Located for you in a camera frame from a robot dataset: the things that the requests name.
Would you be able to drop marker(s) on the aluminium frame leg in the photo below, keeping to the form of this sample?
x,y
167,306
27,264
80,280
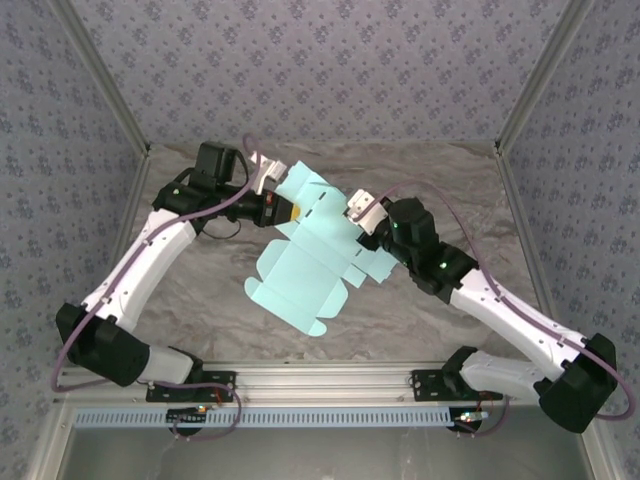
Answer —
x,y
593,440
50,440

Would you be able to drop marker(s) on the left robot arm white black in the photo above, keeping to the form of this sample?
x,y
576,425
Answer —
x,y
135,265

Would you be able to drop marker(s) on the aluminium frame post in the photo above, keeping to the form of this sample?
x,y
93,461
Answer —
x,y
100,80
545,75

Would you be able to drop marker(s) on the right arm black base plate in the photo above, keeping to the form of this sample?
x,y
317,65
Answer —
x,y
425,385

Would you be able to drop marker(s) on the aluminium table side rail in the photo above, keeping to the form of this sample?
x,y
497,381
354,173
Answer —
x,y
525,225
135,200

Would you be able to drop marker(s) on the small black circuit board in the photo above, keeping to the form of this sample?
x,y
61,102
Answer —
x,y
467,419
187,417

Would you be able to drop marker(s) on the grey metal sheet panel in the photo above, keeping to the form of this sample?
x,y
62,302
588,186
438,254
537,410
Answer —
x,y
325,455

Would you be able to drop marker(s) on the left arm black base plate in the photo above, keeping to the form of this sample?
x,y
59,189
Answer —
x,y
220,380

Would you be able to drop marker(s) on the aluminium frame cross rail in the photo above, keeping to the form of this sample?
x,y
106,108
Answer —
x,y
325,380

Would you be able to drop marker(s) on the light blue paper box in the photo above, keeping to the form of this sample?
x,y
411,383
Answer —
x,y
300,270

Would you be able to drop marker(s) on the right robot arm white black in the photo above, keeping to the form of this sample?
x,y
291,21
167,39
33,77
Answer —
x,y
520,320

